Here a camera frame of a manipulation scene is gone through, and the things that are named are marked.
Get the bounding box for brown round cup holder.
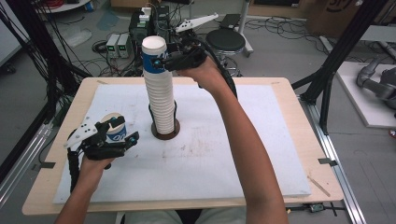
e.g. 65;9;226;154
148;100;181;141

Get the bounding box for person's left hand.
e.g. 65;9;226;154
78;155;116;185

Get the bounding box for person's right hand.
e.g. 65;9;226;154
177;60;230;96

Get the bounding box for clear plastic bag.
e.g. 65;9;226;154
60;25;93;49

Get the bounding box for blue banded single cup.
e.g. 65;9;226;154
141;35;172;76
101;112;128;144

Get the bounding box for black equipment rack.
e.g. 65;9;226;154
128;4;172;43

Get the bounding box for black floor cables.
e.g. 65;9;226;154
245;15;323;41

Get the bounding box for black cable under table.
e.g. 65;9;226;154
284;202;347;217

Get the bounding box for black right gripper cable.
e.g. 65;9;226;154
194;36;239;100

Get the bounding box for round white table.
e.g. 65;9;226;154
40;0;92;14

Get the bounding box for white power adapter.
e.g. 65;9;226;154
138;7;152;22

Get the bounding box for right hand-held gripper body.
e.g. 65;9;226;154
165;12;219;72

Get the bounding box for aluminium rail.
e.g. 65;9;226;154
298;95;368;224
0;122;54;208

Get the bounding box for black flat device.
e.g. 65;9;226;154
219;13;243;30

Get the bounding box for person's light trousers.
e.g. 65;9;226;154
115;207;250;224

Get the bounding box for black round stool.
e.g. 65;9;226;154
204;28;247;77

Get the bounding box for black frame post with cables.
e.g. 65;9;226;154
0;0;92;125

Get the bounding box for white foam mat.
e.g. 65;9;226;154
52;83;312;205

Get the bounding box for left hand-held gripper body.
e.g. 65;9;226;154
64;117;129;161

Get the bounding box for cardboard box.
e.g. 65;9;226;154
306;0;364;39

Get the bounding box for grey power supply box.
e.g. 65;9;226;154
106;33;121;59
117;33;133;59

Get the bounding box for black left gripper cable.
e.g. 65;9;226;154
65;129;82;193

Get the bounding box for white board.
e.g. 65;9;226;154
335;60;396;129

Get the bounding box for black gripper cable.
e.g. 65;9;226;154
194;36;239;100
65;129;82;193

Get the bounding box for black tape piece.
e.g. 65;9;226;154
318;157;339;167
31;161;56;172

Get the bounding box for stack of white paper cups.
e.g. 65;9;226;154
143;68;177;135

